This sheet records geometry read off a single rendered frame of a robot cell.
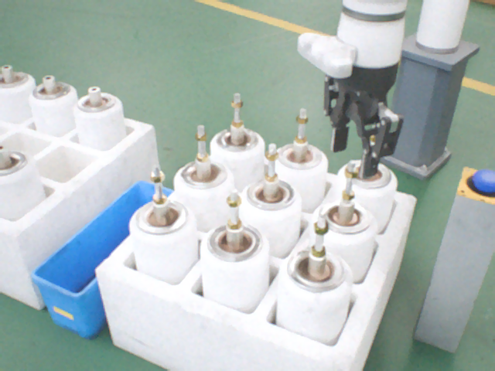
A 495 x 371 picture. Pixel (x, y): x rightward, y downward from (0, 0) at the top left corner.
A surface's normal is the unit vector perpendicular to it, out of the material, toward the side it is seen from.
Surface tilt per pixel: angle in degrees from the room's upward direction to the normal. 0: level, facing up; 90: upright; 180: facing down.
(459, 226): 90
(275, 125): 0
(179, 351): 90
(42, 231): 90
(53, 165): 90
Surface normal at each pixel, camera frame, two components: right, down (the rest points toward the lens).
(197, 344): -0.44, 0.53
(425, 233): 0.00, -0.81
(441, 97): 0.05, 0.59
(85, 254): 0.89, 0.25
